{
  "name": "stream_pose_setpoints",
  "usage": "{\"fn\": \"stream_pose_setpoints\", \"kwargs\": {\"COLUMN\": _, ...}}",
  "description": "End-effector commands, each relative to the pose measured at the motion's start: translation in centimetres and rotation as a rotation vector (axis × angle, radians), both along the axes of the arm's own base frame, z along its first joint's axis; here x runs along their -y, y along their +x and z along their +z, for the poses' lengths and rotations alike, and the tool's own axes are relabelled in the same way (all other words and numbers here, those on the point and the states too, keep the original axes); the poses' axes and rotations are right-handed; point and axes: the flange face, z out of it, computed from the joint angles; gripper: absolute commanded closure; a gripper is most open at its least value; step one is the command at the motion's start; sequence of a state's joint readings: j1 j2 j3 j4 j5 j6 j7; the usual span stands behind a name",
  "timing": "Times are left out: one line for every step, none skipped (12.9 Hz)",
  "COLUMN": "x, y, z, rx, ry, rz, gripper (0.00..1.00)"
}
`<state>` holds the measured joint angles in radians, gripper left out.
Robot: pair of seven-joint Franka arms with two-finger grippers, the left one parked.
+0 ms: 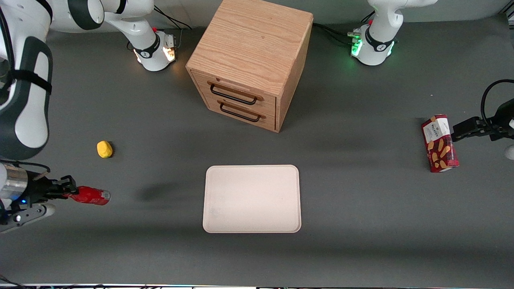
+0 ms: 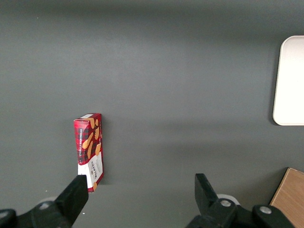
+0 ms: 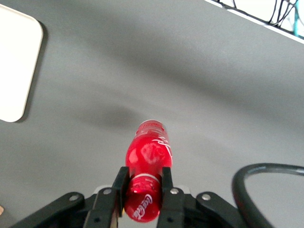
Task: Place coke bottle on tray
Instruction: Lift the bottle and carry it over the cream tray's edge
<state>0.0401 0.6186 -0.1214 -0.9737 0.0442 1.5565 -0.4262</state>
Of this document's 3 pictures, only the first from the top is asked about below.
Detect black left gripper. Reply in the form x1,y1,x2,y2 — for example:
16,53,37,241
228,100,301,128
451,99,514,142

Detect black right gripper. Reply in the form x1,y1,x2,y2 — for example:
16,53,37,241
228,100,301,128
16,175,80,211

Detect red coke bottle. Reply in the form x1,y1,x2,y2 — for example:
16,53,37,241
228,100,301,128
66,186,111,206

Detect beige rectangular tray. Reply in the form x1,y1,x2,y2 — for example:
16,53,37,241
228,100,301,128
202,165,302,234

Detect red cookie box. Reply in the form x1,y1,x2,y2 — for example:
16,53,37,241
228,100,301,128
421,114,460,173

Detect yellow lemon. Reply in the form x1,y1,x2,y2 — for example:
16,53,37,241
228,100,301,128
97,140,113,159

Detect wooden two-drawer cabinet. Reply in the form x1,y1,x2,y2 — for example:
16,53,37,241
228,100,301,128
186,0,314,133

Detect black looped gripper cable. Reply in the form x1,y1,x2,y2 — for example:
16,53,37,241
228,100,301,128
481,79,514,128

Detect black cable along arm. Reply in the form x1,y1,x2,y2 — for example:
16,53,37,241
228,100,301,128
0,160,51,174

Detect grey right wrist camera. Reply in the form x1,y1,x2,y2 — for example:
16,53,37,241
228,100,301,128
0,203,56,234

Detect black left base cables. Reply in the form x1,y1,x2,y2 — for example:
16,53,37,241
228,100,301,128
312,22,357,45

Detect black base cables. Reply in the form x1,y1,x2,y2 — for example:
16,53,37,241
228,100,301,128
312,22,357,45
153,6,193,31

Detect black drawer handle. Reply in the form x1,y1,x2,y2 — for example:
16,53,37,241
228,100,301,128
217,100,267,123
207,81,264,106

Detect black right base cables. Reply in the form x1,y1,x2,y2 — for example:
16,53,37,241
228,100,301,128
153,6,193,31

